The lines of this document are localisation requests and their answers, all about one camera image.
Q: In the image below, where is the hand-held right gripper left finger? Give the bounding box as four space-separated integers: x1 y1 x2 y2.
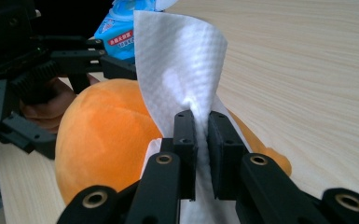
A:
161 109 199 202

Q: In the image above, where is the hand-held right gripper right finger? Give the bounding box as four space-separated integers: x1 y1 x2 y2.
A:
207 110 250 201

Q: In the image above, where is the white wet wipe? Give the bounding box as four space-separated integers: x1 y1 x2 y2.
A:
133 9 253 224

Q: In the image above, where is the blue wet wipe pack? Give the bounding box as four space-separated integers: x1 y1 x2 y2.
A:
93 0 178 62

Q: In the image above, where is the orange plush toy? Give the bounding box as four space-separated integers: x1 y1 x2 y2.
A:
54 77 293 206

